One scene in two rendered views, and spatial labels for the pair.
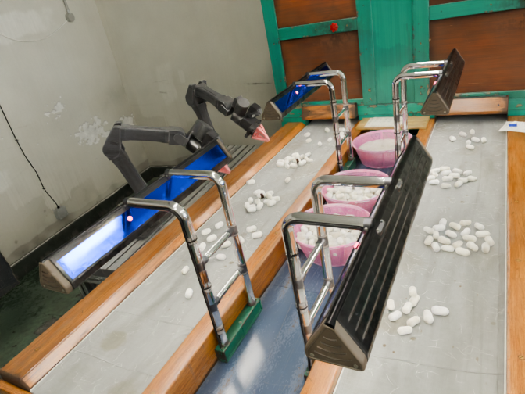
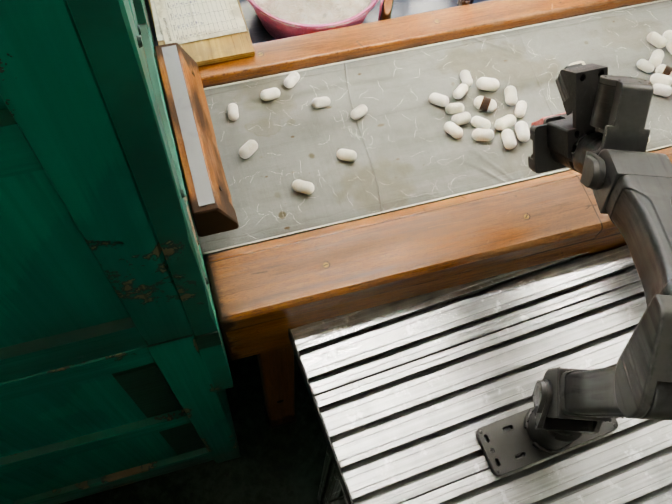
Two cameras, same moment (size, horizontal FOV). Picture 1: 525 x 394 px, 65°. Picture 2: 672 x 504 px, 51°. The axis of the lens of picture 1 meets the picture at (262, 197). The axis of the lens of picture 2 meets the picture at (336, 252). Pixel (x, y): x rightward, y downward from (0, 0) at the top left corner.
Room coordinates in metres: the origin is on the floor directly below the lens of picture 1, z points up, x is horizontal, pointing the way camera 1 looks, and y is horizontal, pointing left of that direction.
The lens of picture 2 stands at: (2.51, 0.08, 1.68)
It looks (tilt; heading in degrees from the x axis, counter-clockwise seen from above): 64 degrees down; 216
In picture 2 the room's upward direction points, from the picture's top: 7 degrees clockwise
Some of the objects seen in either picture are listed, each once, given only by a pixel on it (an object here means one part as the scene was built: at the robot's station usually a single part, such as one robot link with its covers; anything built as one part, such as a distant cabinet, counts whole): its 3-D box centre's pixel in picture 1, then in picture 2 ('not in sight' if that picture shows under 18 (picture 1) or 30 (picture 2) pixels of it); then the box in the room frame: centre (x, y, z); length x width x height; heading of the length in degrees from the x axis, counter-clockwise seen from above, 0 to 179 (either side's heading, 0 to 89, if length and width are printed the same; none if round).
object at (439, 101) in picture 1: (445, 77); not in sight; (1.45, -0.73, 1.08); 0.62 x 0.08 x 0.07; 148
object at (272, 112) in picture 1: (301, 87); not in sight; (1.75, -0.26, 1.08); 0.62 x 0.08 x 0.07; 148
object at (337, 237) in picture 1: (333, 238); not in sight; (1.14, -0.20, 0.72); 0.24 x 0.24 x 0.06
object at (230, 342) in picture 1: (196, 262); not in sight; (0.89, 0.20, 0.90); 0.20 x 0.19 x 0.45; 148
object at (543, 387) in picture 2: not in sight; (568, 405); (2.10, 0.19, 0.77); 0.09 x 0.06 x 0.06; 128
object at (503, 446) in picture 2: not in sight; (555, 423); (2.11, 0.20, 0.71); 0.20 x 0.07 x 0.08; 152
